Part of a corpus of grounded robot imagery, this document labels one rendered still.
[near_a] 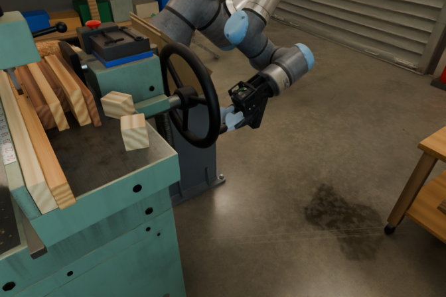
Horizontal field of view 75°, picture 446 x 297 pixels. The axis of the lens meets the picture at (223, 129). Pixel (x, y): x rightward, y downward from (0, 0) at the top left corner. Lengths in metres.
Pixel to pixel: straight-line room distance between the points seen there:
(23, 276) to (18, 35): 0.38
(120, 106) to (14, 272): 0.30
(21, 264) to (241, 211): 1.12
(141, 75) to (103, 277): 0.41
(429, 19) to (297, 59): 2.42
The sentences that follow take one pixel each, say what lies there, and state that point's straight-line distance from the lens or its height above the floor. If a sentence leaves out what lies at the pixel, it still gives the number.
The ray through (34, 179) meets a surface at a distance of 0.41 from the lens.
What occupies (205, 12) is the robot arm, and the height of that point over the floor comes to 0.89.
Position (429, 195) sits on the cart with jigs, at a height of 0.18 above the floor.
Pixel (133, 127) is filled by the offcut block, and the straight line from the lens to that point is 0.46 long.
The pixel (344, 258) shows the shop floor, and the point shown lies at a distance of 1.48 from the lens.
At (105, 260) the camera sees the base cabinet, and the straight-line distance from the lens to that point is 0.65.
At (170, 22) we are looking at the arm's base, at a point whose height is 0.87.
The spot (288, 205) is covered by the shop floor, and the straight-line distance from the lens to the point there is 1.58.
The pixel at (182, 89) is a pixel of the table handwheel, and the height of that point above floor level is 0.84.
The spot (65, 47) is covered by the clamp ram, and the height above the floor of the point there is 0.99.
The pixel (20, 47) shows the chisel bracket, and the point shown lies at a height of 1.03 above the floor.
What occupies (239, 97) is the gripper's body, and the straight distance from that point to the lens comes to 0.80.
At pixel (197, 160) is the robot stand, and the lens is 1.49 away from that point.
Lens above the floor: 1.20
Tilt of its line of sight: 36 degrees down
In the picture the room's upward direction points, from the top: straight up
